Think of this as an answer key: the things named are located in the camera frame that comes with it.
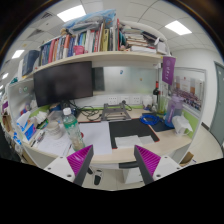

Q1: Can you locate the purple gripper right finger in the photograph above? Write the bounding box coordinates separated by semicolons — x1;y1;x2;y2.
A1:
134;145;161;185

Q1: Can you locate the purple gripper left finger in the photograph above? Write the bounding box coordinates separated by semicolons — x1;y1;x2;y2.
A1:
67;145;93;186

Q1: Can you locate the clear plastic water bottle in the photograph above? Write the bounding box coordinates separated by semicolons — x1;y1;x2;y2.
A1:
63;107;85;151

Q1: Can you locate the purple translucent water jug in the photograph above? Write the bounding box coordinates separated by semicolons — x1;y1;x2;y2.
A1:
165;94;183;128

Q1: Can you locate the black slipper under desk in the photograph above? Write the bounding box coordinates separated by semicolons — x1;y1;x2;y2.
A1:
93;170;103;186

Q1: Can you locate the white large desk paper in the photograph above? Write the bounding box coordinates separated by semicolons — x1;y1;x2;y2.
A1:
37;122;112;156

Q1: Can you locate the white paper sheet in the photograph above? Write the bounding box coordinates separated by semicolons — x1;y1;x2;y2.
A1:
115;135;154;148

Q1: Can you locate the black desk mat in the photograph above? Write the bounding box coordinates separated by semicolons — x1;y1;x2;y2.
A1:
109;119;159;149

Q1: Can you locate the white plastic cup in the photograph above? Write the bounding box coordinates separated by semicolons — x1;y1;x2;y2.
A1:
47;121;62;139

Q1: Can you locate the white crumpled tissue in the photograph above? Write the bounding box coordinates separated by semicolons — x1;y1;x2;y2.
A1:
172;115;193;136

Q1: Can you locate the grey metal laptop stand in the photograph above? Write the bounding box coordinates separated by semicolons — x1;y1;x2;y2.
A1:
101;103;131;121

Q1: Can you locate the white tissue pack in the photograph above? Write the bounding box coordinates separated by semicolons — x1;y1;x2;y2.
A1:
16;112;36;141

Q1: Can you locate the dark glass bottle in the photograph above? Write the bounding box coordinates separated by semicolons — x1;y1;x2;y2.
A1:
153;81;160;105

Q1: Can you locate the black computer monitor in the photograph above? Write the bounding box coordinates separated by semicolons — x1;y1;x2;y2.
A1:
34;61;93;106

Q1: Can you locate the purple hanging banner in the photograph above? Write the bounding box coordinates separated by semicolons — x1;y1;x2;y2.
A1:
162;56;176;85

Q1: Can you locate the white wooden shelf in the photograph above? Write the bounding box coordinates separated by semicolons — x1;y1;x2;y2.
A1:
32;49;168;75

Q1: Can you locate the stack of lying books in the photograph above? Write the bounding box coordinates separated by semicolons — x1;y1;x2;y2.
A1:
119;24;168;55

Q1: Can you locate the row of upright books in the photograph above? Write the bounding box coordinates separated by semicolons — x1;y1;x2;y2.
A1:
39;19;120;66

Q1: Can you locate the blue plastic bag on shelf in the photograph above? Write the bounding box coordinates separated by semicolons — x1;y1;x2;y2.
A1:
63;9;116;32

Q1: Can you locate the blue coiled cable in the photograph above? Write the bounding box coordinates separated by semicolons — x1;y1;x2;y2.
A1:
139;113;162;126

